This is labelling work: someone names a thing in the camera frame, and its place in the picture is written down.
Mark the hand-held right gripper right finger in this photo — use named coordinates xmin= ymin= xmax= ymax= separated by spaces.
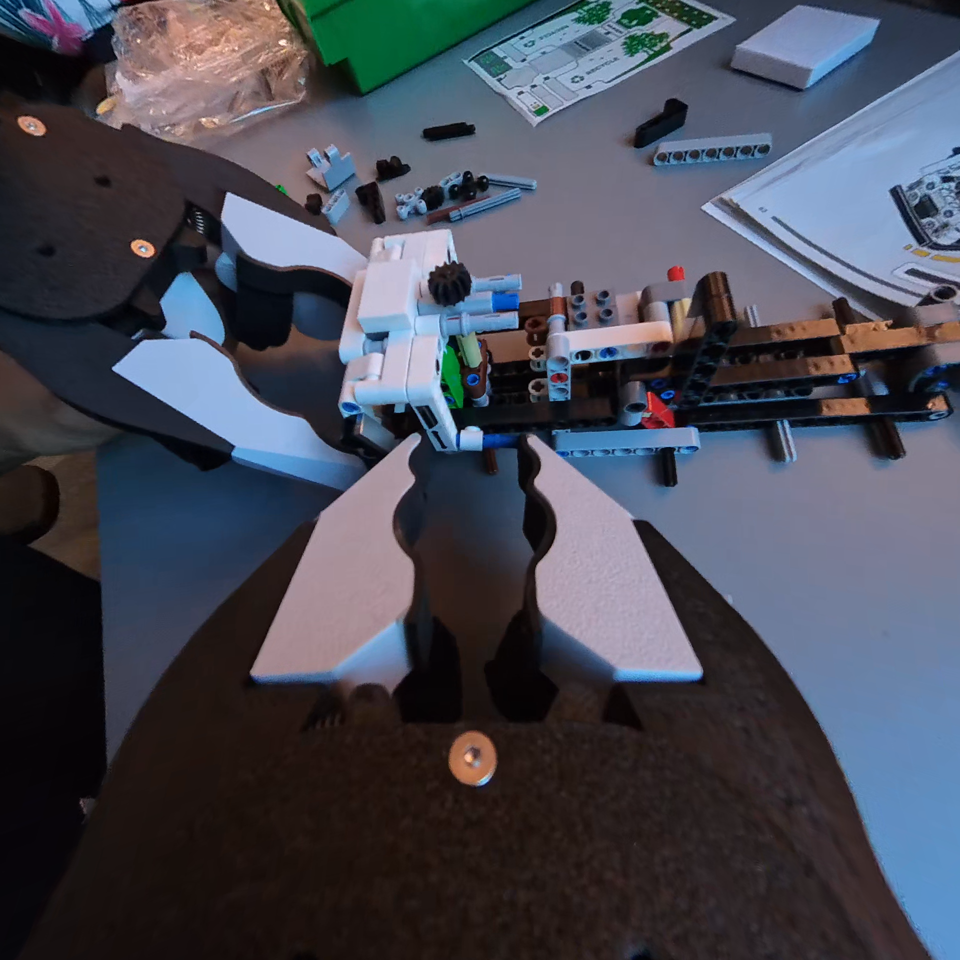
xmin=486 ymin=433 xmax=706 ymax=723

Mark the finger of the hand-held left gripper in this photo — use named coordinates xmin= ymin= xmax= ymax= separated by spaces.
xmin=216 ymin=191 xmax=370 ymax=352
xmin=112 ymin=271 xmax=369 ymax=493

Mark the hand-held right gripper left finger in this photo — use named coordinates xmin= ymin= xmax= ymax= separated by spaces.
xmin=249 ymin=433 xmax=460 ymax=721

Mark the partly built lego truck chassis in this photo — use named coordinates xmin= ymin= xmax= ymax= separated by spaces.
xmin=337 ymin=228 xmax=955 ymax=489

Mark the small grey lego hinge piece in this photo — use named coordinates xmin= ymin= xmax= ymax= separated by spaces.
xmin=305 ymin=145 xmax=356 ymax=191

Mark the pile of small lego pieces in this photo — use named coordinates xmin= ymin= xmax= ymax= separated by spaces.
xmin=303 ymin=168 xmax=538 ymax=226

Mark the black angled lego piece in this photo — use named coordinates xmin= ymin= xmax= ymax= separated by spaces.
xmin=633 ymin=97 xmax=690 ymax=150

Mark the grey lego beam with holes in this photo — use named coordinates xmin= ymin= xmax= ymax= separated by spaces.
xmin=650 ymin=132 xmax=774 ymax=168

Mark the lego instruction booklet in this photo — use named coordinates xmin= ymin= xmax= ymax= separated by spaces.
xmin=701 ymin=51 xmax=960 ymax=322

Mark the crumpled clear plastic bag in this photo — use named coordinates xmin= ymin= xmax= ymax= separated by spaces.
xmin=96 ymin=0 xmax=313 ymax=145

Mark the floral printed cloth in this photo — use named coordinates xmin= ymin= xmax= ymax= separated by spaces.
xmin=0 ymin=0 xmax=106 ymax=58

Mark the green box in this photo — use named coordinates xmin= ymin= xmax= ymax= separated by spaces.
xmin=276 ymin=0 xmax=562 ymax=96

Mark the green printed sticker sheet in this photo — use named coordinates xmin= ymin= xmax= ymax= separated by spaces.
xmin=462 ymin=0 xmax=737 ymax=128

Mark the small white box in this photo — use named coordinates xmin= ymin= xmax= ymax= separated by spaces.
xmin=730 ymin=5 xmax=881 ymax=92

